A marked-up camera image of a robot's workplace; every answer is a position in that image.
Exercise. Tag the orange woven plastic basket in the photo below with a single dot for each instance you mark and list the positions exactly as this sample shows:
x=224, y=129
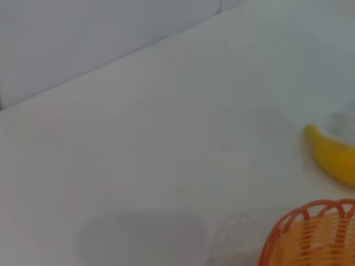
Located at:
x=310, y=238

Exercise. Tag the yellow banana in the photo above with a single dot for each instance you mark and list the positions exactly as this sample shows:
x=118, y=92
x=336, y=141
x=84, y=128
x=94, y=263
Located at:
x=332, y=160

